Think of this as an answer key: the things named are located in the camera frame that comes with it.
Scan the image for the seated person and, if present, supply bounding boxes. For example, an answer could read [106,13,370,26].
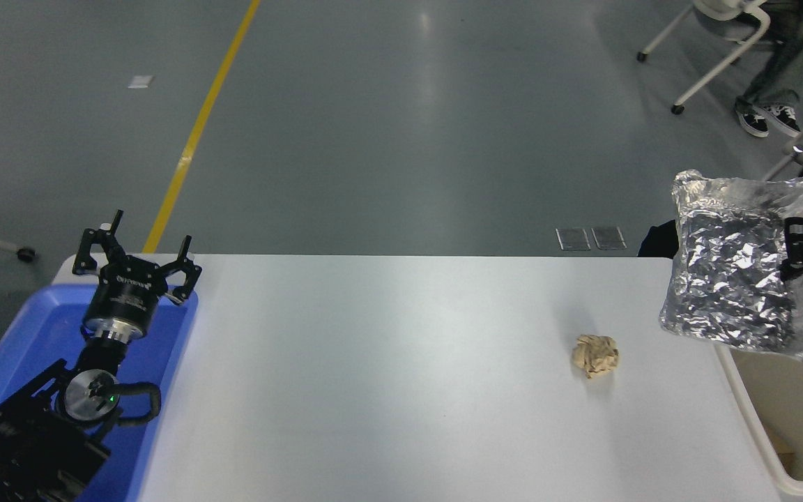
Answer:
[734,0,803,139]

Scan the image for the metal floor plate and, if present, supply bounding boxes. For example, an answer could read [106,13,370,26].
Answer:
[556,227,592,252]
[591,226,627,251]

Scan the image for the white wheeled chair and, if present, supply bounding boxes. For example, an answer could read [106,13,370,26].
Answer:
[636,0,773,116]

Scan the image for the crumpled tan paper ball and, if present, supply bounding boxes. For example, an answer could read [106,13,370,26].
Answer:
[572,334,620,380]

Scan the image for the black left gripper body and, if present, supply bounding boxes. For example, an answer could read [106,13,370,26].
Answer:
[83,255,169,331]

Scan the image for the blue plastic tray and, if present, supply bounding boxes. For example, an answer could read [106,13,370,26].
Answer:
[0,284,199,502]

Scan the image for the foil plate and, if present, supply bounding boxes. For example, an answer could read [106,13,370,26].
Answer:
[658,169,803,364]

